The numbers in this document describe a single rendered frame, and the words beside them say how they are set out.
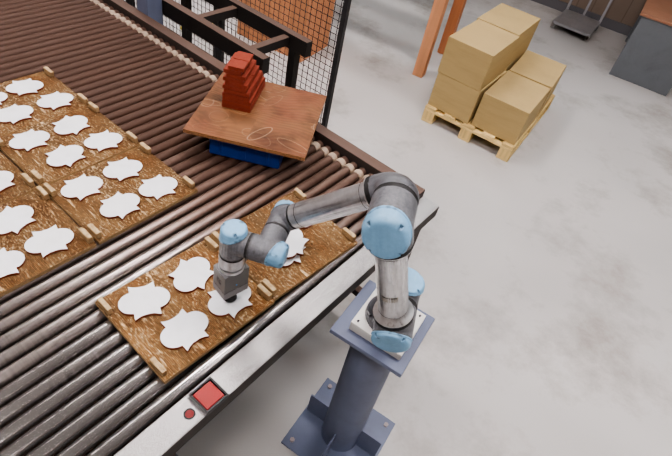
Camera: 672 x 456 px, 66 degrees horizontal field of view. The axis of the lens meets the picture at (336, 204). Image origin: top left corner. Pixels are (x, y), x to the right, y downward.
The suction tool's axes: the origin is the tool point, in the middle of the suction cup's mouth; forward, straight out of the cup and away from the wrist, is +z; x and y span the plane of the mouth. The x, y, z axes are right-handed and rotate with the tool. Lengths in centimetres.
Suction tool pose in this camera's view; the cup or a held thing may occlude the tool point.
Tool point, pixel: (229, 296)
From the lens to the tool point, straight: 168.6
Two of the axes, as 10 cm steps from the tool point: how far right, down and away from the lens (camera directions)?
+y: -7.5, 3.5, -5.6
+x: 6.4, 6.0, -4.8
